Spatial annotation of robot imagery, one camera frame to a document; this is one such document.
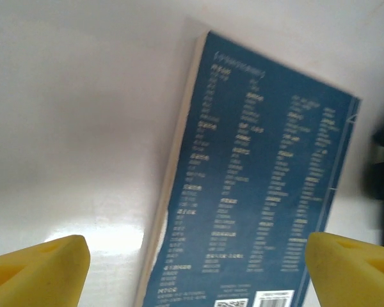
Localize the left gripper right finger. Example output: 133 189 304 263
307 232 384 307

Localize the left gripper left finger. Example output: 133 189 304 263
0 235 90 307

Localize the small blue book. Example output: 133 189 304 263
134 30 362 307

